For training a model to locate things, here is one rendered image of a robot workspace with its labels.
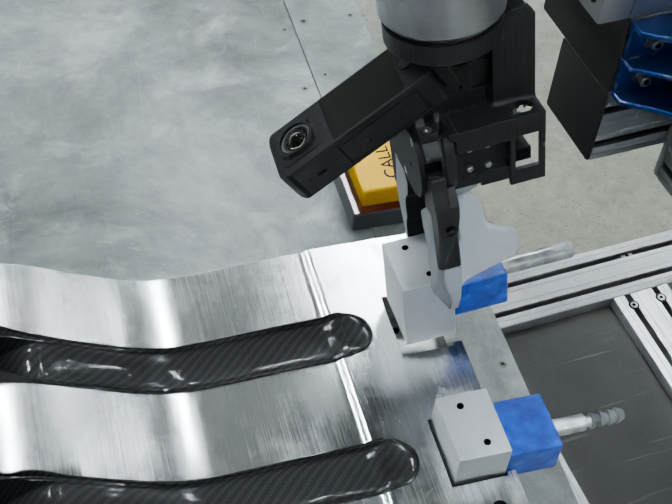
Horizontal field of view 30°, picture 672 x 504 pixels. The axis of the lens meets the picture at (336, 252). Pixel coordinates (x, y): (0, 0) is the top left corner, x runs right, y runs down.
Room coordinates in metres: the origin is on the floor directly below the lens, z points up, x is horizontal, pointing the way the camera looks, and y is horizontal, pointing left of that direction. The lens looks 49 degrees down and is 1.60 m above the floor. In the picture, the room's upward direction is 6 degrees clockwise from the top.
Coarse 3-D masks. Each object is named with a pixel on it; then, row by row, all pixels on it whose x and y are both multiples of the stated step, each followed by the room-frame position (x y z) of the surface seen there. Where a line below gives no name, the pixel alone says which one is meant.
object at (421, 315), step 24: (408, 240) 0.58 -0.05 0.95; (384, 264) 0.57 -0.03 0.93; (408, 264) 0.56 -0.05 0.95; (504, 264) 0.58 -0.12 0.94; (528, 264) 0.58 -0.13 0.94; (408, 288) 0.53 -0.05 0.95; (480, 288) 0.55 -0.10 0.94; (504, 288) 0.56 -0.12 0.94; (408, 312) 0.53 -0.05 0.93; (432, 312) 0.53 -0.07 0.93; (456, 312) 0.54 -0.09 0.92; (408, 336) 0.53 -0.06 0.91; (432, 336) 0.53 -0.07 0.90
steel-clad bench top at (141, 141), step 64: (0, 0) 0.98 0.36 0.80; (64, 0) 0.99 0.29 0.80; (128, 0) 1.00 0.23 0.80; (192, 0) 1.01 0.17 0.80; (256, 0) 1.02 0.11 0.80; (320, 0) 1.03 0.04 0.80; (0, 64) 0.88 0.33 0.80; (64, 64) 0.89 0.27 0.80; (128, 64) 0.90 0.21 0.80; (192, 64) 0.91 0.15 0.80; (256, 64) 0.92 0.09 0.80; (320, 64) 0.93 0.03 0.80; (0, 128) 0.80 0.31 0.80; (64, 128) 0.81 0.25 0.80; (128, 128) 0.81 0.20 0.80; (192, 128) 0.82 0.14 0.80; (256, 128) 0.83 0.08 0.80; (0, 192) 0.72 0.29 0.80; (64, 192) 0.73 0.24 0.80; (128, 192) 0.74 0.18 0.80; (192, 192) 0.74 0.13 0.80; (256, 192) 0.75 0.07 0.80; (320, 192) 0.76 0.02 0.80; (0, 256) 0.65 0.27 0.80; (64, 256) 0.66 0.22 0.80; (128, 256) 0.66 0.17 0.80; (192, 256) 0.67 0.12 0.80; (256, 256) 0.68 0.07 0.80; (512, 384) 0.57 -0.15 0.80
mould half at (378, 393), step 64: (320, 256) 0.61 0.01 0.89; (0, 320) 0.49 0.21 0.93; (64, 320) 0.51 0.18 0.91; (128, 320) 0.53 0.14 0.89; (192, 320) 0.54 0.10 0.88; (256, 320) 0.55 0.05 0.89; (384, 320) 0.55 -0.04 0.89; (0, 384) 0.44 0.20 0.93; (256, 384) 0.49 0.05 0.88; (320, 384) 0.50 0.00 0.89; (384, 384) 0.50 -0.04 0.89; (448, 384) 0.50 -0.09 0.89; (0, 448) 0.39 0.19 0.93; (64, 448) 0.41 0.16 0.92; (128, 448) 0.42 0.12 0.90; (192, 448) 0.44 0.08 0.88; (256, 448) 0.44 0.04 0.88; (320, 448) 0.44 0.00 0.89
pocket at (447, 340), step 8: (384, 304) 0.58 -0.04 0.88; (392, 312) 0.58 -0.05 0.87; (392, 320) 0.58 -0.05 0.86; (400, 336) 0.56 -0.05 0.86; (448, 336) 0.56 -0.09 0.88; (400, 344) 0.55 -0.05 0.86; (416, 344) 0.56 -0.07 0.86; (424, 344) 0.56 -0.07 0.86; (432, 344) 0.56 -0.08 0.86; (440, 344) 0.56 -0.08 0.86; (448, 344) 0.55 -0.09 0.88; (408, 352) 0.55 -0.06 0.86; (416, 352) 0.55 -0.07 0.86
